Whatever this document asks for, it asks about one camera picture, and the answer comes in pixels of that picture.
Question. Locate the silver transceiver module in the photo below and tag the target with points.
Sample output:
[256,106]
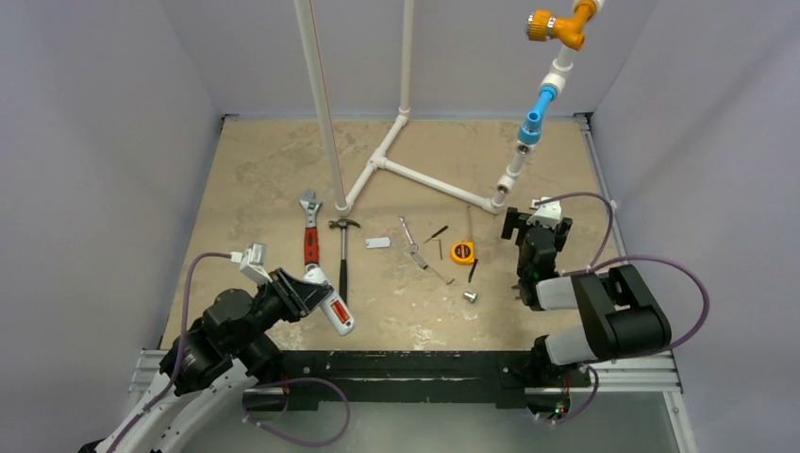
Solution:
[419,260]

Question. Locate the small black screwdriver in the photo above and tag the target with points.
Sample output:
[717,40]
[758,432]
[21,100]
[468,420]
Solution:
[436,234]

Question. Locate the yellow tape measure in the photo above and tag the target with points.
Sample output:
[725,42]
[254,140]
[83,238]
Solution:
[463,253]

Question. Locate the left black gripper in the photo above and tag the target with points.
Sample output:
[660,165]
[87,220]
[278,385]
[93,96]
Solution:
[298,296]

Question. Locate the red adjustable wrench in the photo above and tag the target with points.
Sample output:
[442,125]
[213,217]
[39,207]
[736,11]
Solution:
[311,206]

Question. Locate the blue pipe fitting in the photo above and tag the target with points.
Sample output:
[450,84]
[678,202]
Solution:
[530,130]

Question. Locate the orange pipe valve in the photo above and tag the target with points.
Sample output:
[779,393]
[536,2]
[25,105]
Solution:
[544,25]

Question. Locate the silver metal fitting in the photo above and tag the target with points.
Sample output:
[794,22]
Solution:
[470,297]

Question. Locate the small silver wrench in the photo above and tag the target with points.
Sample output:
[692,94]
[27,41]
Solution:
[413,244]

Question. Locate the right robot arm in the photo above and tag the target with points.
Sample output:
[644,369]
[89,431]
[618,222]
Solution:
[619,315]

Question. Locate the red battery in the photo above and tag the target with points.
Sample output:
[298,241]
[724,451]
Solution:
[341,312]

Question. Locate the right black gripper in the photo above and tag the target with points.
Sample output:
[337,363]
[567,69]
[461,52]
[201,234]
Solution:
[537,230]

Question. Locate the black handled hammer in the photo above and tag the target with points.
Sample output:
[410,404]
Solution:
[342,225]

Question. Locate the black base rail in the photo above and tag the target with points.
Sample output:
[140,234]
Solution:
[506,379]

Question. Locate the white remote control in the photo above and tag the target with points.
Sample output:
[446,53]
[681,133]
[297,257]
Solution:
[317,276]

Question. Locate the white battery cover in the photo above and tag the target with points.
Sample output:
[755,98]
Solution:
[378,243]

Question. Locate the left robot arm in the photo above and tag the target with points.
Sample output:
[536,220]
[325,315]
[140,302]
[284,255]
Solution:
[223,353]

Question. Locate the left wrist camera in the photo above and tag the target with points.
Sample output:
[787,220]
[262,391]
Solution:
[251,264]

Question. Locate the small black pen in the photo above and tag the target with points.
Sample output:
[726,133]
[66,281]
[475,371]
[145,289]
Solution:
[472,270]

